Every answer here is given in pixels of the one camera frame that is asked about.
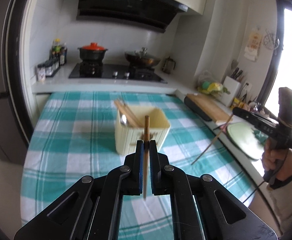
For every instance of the teal plaid tablecloth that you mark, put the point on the teal plaid tablecloth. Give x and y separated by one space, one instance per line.
75 136

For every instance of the wall calendar hanging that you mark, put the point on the wall calendar hanging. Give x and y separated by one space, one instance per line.
253 45

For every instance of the black range hood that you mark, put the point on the black range hood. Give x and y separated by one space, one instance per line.
155 15

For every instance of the white knife block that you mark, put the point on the white knife block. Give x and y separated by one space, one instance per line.
233 88

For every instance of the yellow green fruit bag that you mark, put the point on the yellow green fruit bag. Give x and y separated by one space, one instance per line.
208 85

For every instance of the steel spoon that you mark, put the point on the steel spoon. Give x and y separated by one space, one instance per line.
123 119

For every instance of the black gas stove top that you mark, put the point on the black gas stove top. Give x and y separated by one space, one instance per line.
114 71

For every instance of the wok with glass lid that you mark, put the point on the wok with glass lid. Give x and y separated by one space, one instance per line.
141 58

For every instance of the wooden cutting board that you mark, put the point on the wooden cutting board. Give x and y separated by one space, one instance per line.
205 107

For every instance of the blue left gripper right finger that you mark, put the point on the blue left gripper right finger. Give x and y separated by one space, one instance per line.
154 167

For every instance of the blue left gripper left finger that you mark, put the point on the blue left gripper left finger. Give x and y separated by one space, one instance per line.
138 165

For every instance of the sauce bottles group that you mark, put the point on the sauce bottles group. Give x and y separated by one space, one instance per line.
59 51

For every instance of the short wooden chopstick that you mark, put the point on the short wooden chopstick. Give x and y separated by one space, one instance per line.
213 140

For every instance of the black clay pot red lid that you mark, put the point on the black clay pot red lid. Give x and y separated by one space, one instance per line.
92 52

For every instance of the cream utensil holder box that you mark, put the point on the cream utensil holder box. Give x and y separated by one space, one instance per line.
126 136

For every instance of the spice jar rack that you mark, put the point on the spice jar rack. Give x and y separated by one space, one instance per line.
47 69

